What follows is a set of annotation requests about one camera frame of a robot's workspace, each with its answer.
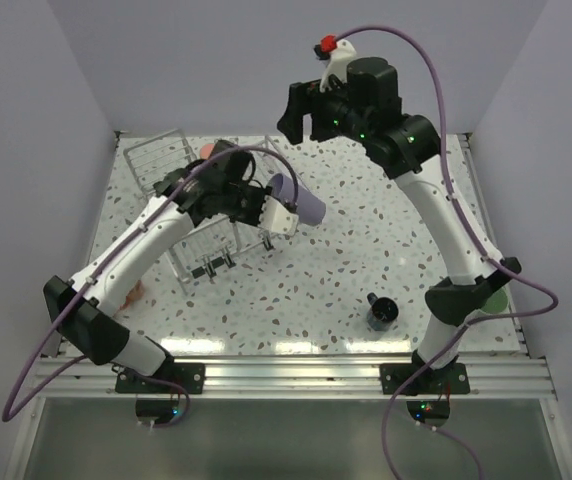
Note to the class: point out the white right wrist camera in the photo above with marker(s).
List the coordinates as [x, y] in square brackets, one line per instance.
[336, 55]

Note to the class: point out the pink textured mug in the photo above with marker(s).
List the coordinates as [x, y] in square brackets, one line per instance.
[135, 294]

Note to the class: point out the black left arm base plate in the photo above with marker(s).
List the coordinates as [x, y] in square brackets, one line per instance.
[171, 379]

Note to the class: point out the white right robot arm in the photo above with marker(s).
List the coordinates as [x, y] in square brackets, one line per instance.
[410, 155]

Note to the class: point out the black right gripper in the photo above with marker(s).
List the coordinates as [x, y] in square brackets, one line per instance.
[302, 102]

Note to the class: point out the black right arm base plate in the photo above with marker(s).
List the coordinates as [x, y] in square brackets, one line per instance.
[451, 379]

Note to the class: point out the pink tumbler cup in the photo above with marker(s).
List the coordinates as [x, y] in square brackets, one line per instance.
[206, 151]

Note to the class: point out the dark blue glazed mug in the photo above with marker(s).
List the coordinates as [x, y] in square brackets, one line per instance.
[382, 313]

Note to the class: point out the lilac tumbler cup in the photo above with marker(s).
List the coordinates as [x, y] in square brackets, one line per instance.
[310, 209]

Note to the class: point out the light green tumbler cup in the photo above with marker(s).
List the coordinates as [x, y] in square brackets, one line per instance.
[498, 303]

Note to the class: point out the metal wire dish rack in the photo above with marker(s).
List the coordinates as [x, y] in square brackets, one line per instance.
[163, 166]

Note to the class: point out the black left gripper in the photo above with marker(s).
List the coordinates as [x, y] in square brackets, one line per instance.
[260, 193]

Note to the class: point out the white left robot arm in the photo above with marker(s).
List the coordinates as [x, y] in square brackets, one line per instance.
[83, 307]

